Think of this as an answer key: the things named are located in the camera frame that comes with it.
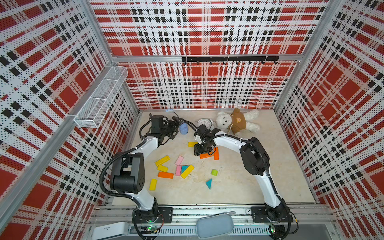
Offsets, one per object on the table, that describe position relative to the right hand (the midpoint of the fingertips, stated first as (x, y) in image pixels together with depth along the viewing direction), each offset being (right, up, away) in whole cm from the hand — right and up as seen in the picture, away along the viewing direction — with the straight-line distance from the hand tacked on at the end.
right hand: (200, 152), depth 95 cm
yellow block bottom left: (-27, -16, -11) cm, 33 cm away
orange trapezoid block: (+3, -1, -3) cm, 5 cm away
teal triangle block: (+5, -16, -11) cm, 20 cm away
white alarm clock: (+5, +20, +13) cm, 24 cm away
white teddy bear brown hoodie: (+26, +20, +9) cm, 35 cm away
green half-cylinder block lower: (+9, -10, -7) cm, 15 cm away
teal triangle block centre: (-10, -8, -7) cm, 14 cm away
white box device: (-39, -28, -31) cm, 57 cm away
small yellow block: (-23, -9, -4) cm, 25 cm away
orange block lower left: (-21, -12, -7) cm, 25 cm away
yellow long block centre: (-10, -8, -7) cm, 14 cm away
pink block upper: (-13, -5, -2) cm, 14 cm away
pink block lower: (-13, -9, -7) cm, 18 cm away
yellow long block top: (-6, +5, +3) cm, 8 cm away
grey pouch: (+7, -29, -26) cm, 40 cm away
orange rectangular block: (+11, -1, +1) cm, 11 cm away
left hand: (-10, +19, -4) cm, 22 cm away
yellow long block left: (-24, -5, -2) cm, 24 cm away
